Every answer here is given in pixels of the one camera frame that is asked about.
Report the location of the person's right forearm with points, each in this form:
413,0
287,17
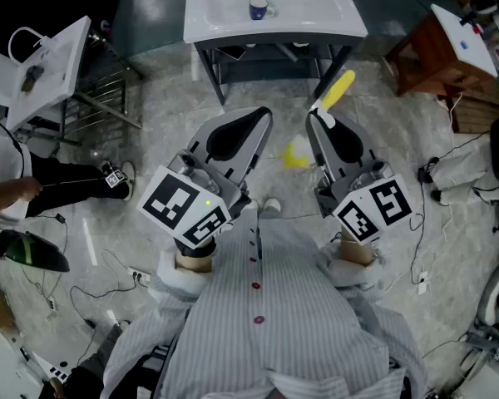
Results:
355,249

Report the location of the metal barred sink stand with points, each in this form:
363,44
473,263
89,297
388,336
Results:
104,98

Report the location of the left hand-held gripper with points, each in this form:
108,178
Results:
170,200

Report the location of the white curved faucet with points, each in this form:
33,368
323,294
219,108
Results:
12,42

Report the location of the brown and grey scrubber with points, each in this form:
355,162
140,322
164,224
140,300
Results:
32,77

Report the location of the person's striped shirt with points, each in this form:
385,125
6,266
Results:
270,314

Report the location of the white plastic sheet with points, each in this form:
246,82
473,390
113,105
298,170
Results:
465,177

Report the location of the dark metal sink stand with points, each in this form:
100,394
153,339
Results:
210,69

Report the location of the white power strip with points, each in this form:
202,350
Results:
138,274

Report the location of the white mug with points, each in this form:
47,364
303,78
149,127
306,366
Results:
258,11

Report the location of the black cabinet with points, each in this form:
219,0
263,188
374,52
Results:
45,2

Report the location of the person's left shoe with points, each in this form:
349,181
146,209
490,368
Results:
251,205

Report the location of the person's right shoe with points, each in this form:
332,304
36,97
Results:
272,205

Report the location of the person's left forearm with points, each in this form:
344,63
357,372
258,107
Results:
193,260

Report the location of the person's shoe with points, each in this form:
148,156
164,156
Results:
251,205
272,205

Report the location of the white sink with white faucet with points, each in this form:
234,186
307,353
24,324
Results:
62,65

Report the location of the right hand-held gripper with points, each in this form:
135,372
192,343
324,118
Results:
393,200

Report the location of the white sink with blue sticker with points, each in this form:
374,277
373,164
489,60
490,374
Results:
461,35

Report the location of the white sink basin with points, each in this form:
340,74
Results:
307,11

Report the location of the white board with black marks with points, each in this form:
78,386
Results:
52,368

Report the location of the brown wooden cabinet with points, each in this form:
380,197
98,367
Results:
424,56

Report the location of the black device with green stripe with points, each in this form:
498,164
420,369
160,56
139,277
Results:
29,252

